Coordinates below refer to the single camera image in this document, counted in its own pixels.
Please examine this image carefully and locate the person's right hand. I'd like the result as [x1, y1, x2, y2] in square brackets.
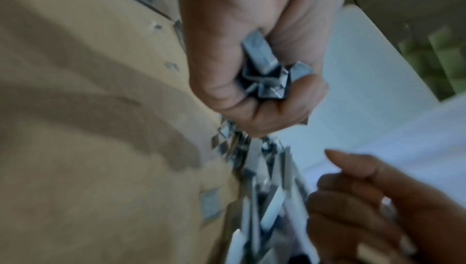
[305, 148, 466, 264]

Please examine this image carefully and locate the person's left hand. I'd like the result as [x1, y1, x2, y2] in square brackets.
[176, 0, 345, 139]

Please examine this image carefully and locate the bunch of metal clips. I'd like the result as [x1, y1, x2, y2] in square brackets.
[240, 31, 316, 103]

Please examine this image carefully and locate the white paper sheet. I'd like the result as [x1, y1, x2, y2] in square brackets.
[304, 93, 466, 200]

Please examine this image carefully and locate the green object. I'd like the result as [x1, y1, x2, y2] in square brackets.
[398, 25, 466, 101]

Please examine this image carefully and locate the loose pile of metal clips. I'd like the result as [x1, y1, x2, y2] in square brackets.
[210, 119, 323, 264]

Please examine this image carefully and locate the single large metal clip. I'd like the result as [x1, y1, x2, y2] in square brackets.
[198, 187, 223, 223]

